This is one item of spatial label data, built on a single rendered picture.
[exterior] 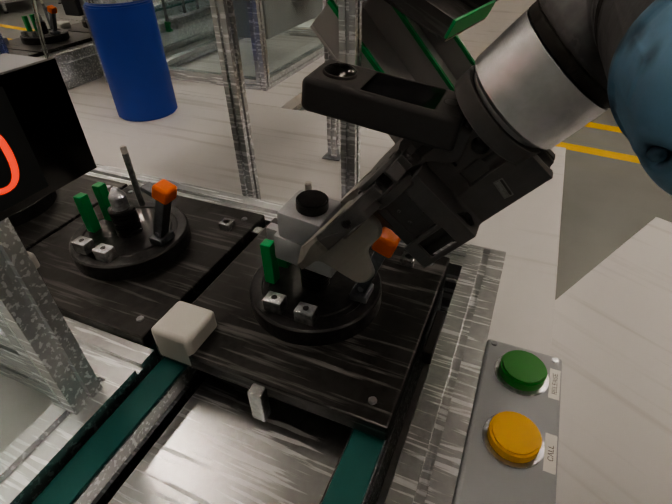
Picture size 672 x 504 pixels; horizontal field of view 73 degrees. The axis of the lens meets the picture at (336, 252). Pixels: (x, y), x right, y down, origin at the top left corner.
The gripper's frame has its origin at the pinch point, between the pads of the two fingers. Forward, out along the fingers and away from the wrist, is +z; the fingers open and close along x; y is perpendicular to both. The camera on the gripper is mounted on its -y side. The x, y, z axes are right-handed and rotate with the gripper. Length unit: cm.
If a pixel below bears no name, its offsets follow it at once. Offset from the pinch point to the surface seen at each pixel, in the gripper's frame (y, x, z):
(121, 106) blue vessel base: -53, 52, 65
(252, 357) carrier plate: 3.6, -9.1, 8.8
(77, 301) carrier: -13.1, -9.9, 22.8
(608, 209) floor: 117, 209, 41
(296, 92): -25, 88, 48
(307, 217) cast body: -1.8, -1.1, -1.7
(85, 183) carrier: -28.8, 10.1, 36.0
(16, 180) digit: -15.8, -17.4, -3.3
